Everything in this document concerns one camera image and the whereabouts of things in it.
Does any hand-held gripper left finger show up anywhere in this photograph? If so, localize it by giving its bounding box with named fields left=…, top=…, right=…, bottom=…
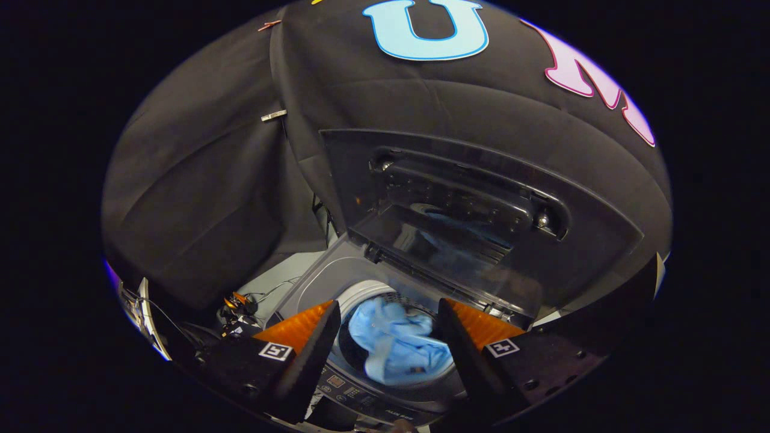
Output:
left=199, top=299, right=342, bottom=425

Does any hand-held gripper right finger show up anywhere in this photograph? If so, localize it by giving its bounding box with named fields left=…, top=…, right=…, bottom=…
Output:
left=436, top=298, right=608, bottom=425

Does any light blue shirt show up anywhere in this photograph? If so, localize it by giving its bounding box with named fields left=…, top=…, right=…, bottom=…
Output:
left=349, top=296, right=453, bottom=385

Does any dark washing machine lid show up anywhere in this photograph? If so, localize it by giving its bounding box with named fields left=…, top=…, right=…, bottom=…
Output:
left=319, top=128, right=645, bottom=328

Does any orange black tool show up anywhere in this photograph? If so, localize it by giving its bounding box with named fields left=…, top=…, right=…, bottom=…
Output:
left=220, top=291, right=259, bottom=325

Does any black backdrop cloth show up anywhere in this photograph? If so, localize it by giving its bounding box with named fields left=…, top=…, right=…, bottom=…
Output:
left=102, top=0, right=673, bottom=337

